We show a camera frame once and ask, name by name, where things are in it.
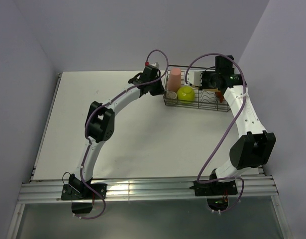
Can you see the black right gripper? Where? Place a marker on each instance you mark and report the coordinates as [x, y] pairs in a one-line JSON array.
[[204, 73]]

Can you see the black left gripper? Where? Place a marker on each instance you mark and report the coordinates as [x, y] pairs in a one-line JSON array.
[[159, 91]]

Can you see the pink plastic cup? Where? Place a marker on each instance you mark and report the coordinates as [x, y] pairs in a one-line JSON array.
[[174, 79]]

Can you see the speckled ceramic cup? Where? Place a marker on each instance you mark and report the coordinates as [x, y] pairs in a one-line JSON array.
[[171, 95]]

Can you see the lime green bowl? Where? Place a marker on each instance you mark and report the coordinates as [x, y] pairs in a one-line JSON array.
[[185, 94]]

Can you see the yellow cream floral plate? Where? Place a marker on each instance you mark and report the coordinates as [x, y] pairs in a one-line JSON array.
[[200, 88]]

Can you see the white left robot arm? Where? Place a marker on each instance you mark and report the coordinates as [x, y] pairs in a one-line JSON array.
[[100, 123]]

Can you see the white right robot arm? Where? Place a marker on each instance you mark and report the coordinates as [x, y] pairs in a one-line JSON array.
[[254, 145]]

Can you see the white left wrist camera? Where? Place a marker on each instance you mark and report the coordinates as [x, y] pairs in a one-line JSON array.
[[155, 64]]

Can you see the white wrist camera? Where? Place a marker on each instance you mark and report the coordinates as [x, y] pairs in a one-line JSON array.
[[194, 78], [155, 64]]

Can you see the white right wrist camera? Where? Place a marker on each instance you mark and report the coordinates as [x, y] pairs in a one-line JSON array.
[[194, 78]]

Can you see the metal wire dish rack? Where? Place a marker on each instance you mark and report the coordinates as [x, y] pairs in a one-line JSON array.
[[204, 100]]

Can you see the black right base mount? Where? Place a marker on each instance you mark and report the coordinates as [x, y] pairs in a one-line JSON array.
[[214, 189]]

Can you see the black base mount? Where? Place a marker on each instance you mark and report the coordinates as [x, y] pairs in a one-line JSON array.
[[214, 189], [70, 194]]

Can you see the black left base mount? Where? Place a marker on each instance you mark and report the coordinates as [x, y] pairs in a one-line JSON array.
[[70, 194]]

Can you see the aluminium rail frame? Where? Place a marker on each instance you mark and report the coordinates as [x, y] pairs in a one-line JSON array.
[[155, 152]]

